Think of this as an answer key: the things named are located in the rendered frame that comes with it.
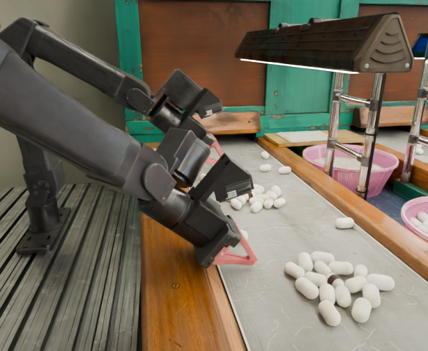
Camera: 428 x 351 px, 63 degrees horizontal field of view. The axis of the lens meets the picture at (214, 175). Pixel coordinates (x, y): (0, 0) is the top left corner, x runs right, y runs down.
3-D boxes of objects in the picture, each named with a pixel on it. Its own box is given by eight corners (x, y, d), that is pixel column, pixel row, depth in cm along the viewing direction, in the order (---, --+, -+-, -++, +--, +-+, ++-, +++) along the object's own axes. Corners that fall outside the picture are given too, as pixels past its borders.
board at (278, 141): (278, 147, 114) (278, 143, 114) (263, 136, 128) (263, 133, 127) (369, 142, 120) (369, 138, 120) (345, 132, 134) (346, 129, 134)
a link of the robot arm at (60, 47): (156, 86, 78) (19, 8, 70) (155, 91, 70) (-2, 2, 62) (131, 133, 81) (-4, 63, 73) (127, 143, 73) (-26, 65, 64)
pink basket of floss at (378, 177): (381, 212, 90) (387, 177, 86) (285, 189, 104) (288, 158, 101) (401, 182, 110) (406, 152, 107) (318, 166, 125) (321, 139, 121)
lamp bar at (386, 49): (358, 73, 44) (367, 10, 42) (233, 58, 102) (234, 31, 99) (413, 72, 46) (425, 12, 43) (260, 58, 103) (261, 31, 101)
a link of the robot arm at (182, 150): (178, 150, 57) (139, 99, 48) (222, 159, 53) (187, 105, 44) (141, 212, 53) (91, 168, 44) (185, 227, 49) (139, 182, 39)
